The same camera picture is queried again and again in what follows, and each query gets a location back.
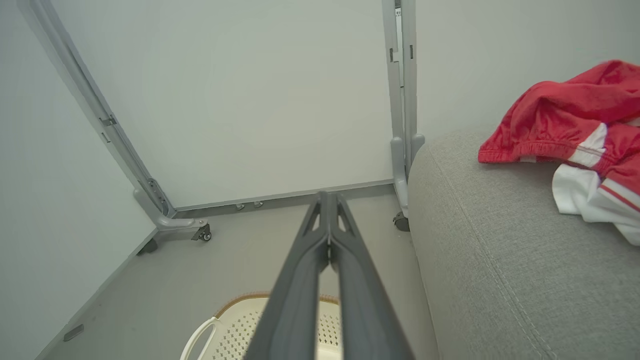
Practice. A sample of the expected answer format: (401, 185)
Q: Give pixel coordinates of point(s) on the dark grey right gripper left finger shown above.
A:
(292, 305)

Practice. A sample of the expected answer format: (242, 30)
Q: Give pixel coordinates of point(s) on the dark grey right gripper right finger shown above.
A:
(365, 310)

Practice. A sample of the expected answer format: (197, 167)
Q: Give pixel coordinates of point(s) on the red and white garment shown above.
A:
(560, 120)

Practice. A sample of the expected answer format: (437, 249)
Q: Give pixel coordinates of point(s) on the white perforated laundry basket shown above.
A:
(235, 330)

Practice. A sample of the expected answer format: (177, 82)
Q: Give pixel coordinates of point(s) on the black caster wheel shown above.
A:
(401, 222)
(203, 233)
(148, 246)

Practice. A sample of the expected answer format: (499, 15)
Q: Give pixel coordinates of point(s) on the grey fabric sofa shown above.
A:
(510, 270)

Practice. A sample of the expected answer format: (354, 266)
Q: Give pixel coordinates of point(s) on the small grey floor plate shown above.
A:
(74, 332)

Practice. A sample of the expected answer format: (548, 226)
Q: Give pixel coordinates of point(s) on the grey partition bottom rail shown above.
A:
(280, 197)

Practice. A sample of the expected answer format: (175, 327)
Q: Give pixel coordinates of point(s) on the grey upright partition post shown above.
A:
(402, 100)

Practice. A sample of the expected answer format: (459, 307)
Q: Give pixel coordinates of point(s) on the grey wheeled partition frame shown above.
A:
(100, 115)

